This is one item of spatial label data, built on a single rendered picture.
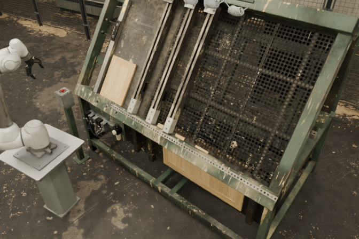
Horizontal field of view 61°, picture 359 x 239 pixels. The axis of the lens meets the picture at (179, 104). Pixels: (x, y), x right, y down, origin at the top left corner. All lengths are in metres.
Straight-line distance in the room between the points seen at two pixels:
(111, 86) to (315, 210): 2.30
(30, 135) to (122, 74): 0.94
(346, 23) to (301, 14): 0.27
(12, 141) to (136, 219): 1.30
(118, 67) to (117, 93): 0.24
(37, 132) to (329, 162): 3.03
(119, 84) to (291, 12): 1.60
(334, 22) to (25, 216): 3.05
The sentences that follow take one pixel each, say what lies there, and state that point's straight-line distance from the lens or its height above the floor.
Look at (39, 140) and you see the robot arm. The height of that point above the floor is 0.91.
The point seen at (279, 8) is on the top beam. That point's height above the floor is 1.88.
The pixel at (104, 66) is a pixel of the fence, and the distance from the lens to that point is 3.04.
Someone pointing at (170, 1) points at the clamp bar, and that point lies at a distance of 2.64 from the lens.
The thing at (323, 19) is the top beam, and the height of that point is 1.87.
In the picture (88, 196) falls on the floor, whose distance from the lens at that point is 3.33.
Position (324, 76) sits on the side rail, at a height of 1.58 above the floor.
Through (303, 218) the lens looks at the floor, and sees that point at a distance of 3.27.
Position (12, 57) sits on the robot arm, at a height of 1.58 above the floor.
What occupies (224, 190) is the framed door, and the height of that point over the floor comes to 0.39.
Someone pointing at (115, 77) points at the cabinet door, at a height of 1.07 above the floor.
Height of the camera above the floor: 2.56
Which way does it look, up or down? 36 degrees down
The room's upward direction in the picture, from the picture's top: straight up
